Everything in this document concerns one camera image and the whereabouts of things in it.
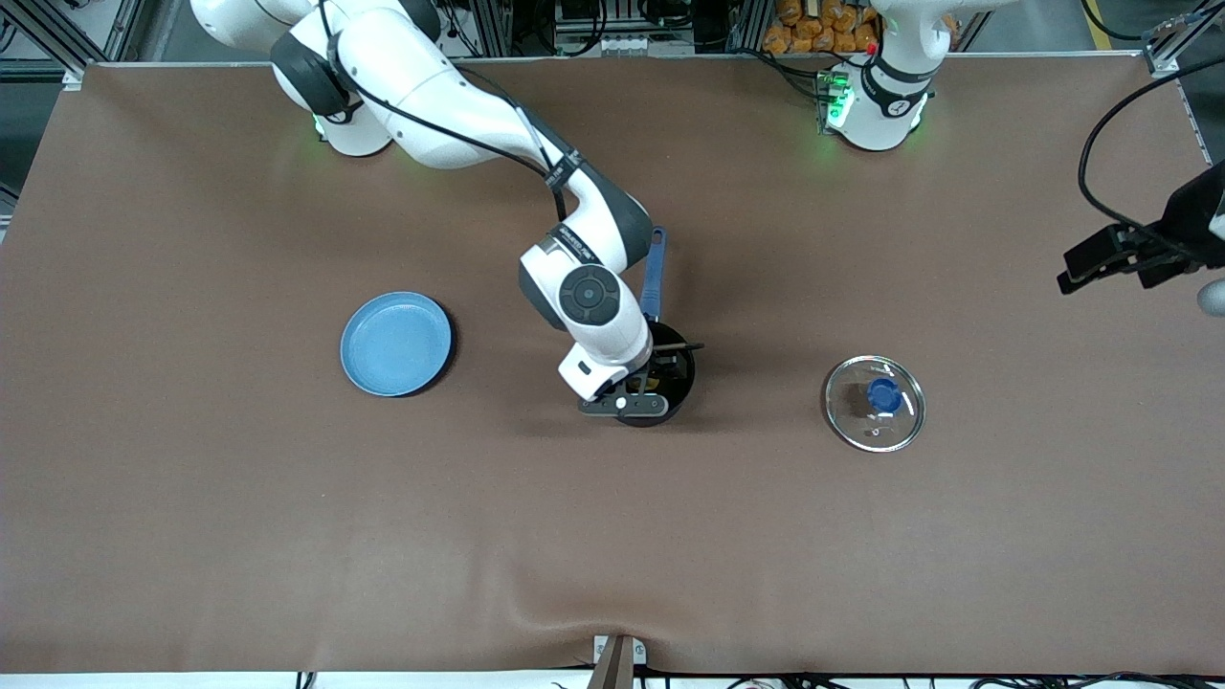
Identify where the glass lid with blue knob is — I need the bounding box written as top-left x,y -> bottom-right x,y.
823,355 -> 926,454

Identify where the brown table cover mat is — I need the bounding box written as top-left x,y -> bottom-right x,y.
0,55 -> 1225,677

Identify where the blue round plate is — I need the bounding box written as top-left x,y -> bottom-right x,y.
340,291 -> 454,398

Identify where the grey electronics box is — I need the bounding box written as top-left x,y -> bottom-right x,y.
553,0 -> 704,56

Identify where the bag of orange snacks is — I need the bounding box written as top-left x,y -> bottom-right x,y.
763,0 -> 882,56

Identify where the black pot with blue handle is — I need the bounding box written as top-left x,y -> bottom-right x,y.
612,227 -> 699,428

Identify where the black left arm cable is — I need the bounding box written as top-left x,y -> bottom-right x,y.
1078,53 -> 1225,235

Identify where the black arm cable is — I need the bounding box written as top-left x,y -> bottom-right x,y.
1078,53 -> 1225,235
311,0 -> 706,353

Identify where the aluminium frame extrusion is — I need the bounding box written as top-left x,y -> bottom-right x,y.
1144,0 -> 1225,78
0,0 -> 145,89

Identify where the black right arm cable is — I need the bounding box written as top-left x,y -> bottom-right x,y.
311,0 -> 706,353

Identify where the metal table clamp bracket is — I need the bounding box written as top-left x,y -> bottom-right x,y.
586,633 -> 648,689

